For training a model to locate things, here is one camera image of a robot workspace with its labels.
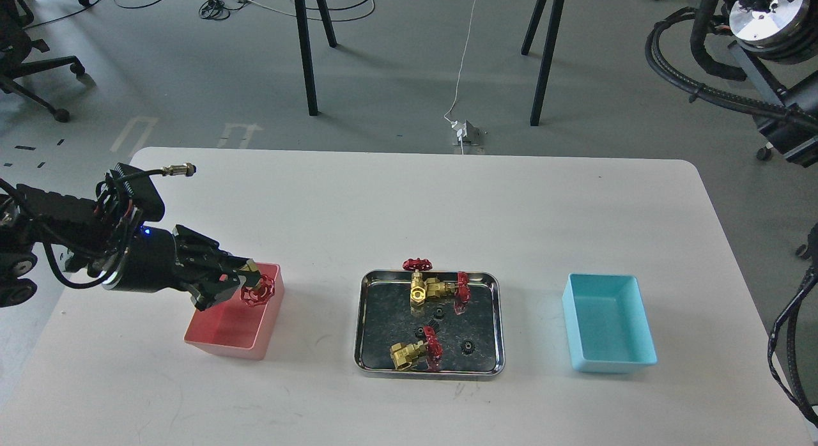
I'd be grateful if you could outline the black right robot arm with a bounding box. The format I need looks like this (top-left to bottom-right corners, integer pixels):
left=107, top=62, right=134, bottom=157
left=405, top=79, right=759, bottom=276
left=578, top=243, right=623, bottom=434
left=645, top=0, right=817, bottom=167

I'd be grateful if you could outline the blue plastic box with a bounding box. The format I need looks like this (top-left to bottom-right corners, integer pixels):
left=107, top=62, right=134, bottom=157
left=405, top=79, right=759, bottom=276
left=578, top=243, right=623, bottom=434
left=562, top=272, right=658, bottom=374

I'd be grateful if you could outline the white cable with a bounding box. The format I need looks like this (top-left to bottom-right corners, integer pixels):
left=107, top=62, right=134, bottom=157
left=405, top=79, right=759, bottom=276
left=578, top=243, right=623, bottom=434
left=444, top=0, right=480, bottom=124

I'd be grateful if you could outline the brass valve bottom red handle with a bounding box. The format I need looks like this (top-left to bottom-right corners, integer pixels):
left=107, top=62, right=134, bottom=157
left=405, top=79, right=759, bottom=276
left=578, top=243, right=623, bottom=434
left=389, top=325, right=442, bottom=371

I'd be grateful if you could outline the black tripod left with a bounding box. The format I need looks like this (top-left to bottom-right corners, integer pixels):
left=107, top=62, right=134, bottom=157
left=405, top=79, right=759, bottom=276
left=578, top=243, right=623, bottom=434
left=294, top=0, right=338, bottom=116

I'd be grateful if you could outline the black tripod right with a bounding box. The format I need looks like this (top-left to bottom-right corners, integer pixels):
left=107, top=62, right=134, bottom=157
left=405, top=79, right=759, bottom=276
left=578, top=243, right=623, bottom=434
left=520, top=0, right=565, bottom=127

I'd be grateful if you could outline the brass valve upright red handle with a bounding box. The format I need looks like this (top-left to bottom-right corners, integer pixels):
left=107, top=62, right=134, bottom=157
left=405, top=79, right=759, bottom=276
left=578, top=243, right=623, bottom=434
left=401, top=258, right=432, bottom=307

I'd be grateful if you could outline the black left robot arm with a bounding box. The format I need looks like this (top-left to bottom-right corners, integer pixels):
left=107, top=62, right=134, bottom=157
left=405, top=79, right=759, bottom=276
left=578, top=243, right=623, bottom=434
left=1, top=163, right=274, bottom=311

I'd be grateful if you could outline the pink plastic box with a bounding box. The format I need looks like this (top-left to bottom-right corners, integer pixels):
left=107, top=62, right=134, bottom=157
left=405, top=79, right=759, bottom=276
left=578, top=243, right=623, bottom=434
left=183, top=263, right=284, bottom=360

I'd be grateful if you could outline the steel tray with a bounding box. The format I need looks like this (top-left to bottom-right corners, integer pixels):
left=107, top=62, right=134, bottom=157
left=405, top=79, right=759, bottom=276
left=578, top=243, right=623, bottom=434
left=354, top=270, right=505, bottom=378

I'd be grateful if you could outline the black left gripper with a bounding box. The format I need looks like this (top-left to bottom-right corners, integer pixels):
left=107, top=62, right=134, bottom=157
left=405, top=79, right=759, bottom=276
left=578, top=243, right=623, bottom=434
left=102, top=225, right=256, bottom=311

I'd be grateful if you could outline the brass valve red handle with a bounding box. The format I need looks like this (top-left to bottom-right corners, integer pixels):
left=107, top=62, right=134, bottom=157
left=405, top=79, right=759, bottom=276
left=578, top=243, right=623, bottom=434
left=389, top=325, right=442, bottom=371
left=240, top=260, right=275, bottom=307
left=401, top=258, right=432, bottom=307
left=426, top=271, right=471, bottom=304

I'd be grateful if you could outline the white power adapter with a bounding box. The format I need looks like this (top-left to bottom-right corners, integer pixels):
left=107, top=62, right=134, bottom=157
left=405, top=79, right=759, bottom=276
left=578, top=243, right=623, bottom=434
left=452, top=121, right=482, bottom=146

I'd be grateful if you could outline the black gear right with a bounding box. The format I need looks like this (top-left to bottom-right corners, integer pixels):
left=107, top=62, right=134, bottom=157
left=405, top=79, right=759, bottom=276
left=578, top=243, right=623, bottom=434
left=460, top=339, right=474, bottom=355

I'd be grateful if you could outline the black tripod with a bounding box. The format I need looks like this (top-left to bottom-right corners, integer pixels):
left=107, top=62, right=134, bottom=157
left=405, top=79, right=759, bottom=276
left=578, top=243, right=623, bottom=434
left=294, top=0, right=338, bottom=116
left=520, top=0, right=565, bottom=127

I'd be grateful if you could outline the black office chair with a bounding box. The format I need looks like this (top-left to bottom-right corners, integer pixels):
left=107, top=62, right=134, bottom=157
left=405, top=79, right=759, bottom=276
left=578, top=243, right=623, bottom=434
left=1, top=0, right=86, bottom=123

